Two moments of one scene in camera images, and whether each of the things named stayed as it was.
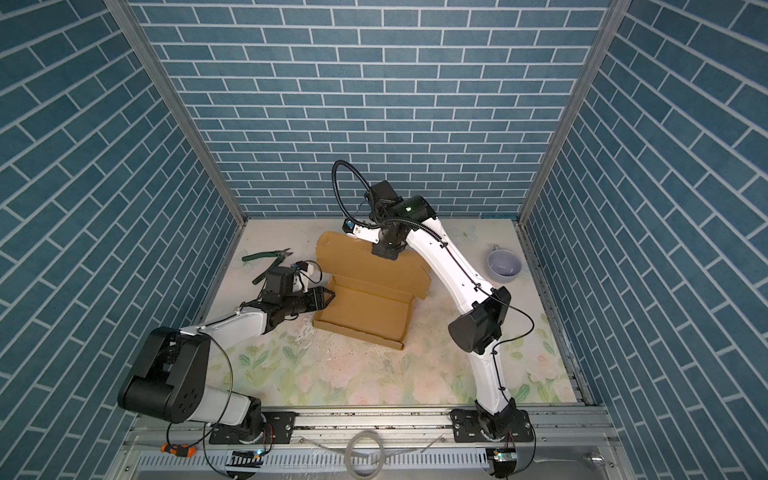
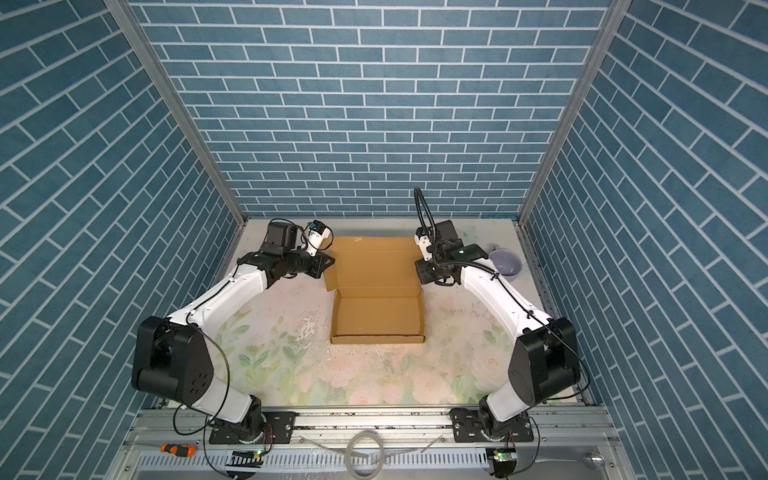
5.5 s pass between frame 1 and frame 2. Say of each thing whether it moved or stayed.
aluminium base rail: stayed
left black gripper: moved
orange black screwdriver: stayed
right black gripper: moved
